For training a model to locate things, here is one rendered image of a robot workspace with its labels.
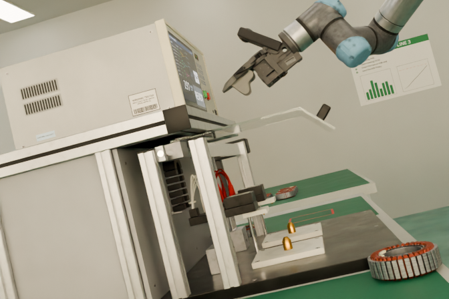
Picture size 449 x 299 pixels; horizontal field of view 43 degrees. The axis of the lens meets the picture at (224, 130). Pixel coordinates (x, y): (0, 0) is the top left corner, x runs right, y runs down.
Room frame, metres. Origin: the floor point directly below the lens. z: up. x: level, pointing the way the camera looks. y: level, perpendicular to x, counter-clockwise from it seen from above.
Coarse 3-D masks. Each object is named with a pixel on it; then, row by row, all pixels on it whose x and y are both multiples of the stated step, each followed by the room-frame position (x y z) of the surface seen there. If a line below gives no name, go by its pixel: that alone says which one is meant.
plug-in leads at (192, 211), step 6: (192, 174) 1.24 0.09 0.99; (192, 180) 1.25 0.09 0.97; (192, 186) 1.24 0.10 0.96; (198, 186) 1.24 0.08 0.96; (192, 192) 1.24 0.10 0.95; (192, 198) 1.24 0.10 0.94; (192, 204) 1.24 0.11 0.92; (192, 210) 1.23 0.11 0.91; (198, 210) 1.25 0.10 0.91; (204, 210) 1.24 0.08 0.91; (192, 216) 1.24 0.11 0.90
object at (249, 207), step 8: (248, 192) 1.24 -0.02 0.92; (224, 200) 1.22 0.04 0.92; (232, 200) 1.22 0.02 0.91; (240, 200) 1.22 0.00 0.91; (248, 200) 1.21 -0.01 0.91; (256, 200) 1.27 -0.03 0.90; (224, 208) 1.27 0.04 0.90; (232, 208) 1.22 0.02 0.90; (240, 208) 1.21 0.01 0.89; (248, 208) 1.21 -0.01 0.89; (256, 208) 1.23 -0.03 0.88; (264, 208) 1.22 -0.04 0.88; (200, 216) 1.23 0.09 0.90; (232, 216) 1.22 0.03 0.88; (248, 216) 1.22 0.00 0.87; (192, 224) 1.23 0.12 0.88
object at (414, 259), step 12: (384, 252) 0.96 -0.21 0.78; (396, 252) 0.96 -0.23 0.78; (408, 252) 0.96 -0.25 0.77; (420, 252) 0.89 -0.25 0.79; (432, 252) 0.89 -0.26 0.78; (372, 264) 0.92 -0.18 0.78; (384, 264) 0.90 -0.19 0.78; (396, 264) 0.88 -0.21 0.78; (408, 264) 0.88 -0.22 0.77; (420, 264) 0.88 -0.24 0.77; (432, 264) 0.89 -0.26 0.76; (372, 276) 0.93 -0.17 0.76; (384, 276) 0.90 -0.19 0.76; (396, 276) 0.89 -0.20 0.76; (408, 276) 0.88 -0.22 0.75
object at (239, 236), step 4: (236, 228) 1.49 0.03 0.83; (240, 228) 1.48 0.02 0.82; (244, 228) 1.50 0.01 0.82; (232, 232) 1.46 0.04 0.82; (236, 232) 1.46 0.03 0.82; (240, 232) 1.46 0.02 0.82; (244, 232) 1.49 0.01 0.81; (232, 236) 1.46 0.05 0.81; (236, 236) 1.46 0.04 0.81; (240, 236) 1.46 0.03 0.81; (244, 236) 1.47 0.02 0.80; (236, 240) 1.46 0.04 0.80; (240, 240) 1.46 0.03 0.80; (244, 240) 1.46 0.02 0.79; (248, 240) 1.52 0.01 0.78; (236, 244) 1.46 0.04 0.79; (240, 244) 1.46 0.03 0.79; (244, 244) 1.46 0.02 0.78; (248, 244) 1.50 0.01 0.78; (236, 248) 1.46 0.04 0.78; (240, 248) 1.46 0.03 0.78; (244, 248) 1.46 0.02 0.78
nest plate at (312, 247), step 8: (304, 240) 1.30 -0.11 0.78; (312, 240) 1.27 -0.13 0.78; (320, 240) 1.25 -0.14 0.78; (272, 248) 1.30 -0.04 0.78; (280, 248) 1.27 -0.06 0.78; (296, 248) 1.22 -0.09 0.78; (304, 248) 1.20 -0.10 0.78; (312, 248) 1.17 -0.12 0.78; (320, 248) 1.16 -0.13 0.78; (256, 256) 1.25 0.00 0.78; (264, 256) 1.22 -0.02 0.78; (272, 256) 1.20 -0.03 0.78; (280, 256) 1.17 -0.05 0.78; (288, 256) 1.16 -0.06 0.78; (296, 256) 1.16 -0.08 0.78; (304, 256) 1.16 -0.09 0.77; (256, 264) 1.17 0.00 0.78; (264, 264) 1.17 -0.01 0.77; (272, 264) 1.17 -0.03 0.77
